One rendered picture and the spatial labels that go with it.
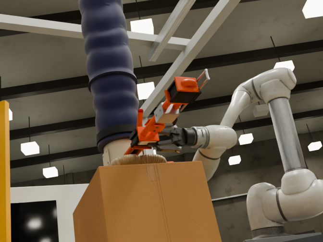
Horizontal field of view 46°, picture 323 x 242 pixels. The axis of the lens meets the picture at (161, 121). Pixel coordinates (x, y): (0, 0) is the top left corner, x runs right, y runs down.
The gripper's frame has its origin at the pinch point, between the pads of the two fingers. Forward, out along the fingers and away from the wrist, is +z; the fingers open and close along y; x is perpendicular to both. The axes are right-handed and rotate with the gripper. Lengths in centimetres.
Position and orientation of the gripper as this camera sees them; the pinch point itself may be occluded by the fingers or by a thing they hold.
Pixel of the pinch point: (145, 137)
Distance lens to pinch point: 148.6
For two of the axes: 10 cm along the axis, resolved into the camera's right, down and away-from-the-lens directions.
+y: 1.8, 8.9, -4.2
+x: -3.9, 4.6, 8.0
